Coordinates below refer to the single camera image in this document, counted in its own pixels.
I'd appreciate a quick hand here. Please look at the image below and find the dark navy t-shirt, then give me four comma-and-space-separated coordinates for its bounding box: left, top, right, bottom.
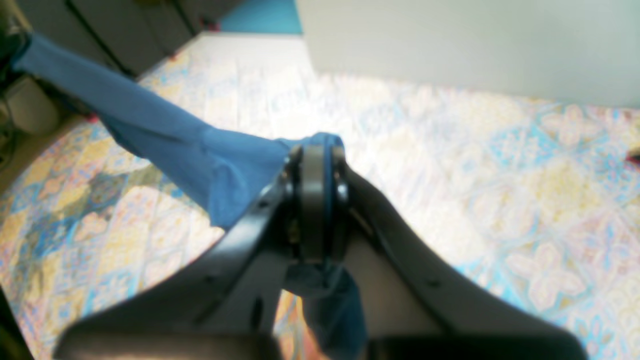
1, 34, 367, 360

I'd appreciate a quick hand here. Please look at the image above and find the white cabinet wall block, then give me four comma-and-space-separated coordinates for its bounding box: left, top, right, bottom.
295, 0, 640, 109

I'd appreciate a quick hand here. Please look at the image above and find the patterned colourful tablecloth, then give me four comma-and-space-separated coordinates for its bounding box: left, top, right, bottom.
1, 34, 640, 360

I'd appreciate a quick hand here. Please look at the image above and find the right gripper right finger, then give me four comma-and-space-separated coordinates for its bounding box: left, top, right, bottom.
330, 146, 587, 360

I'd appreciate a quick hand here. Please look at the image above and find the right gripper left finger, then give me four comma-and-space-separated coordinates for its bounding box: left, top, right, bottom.
54, 145, 326, 360

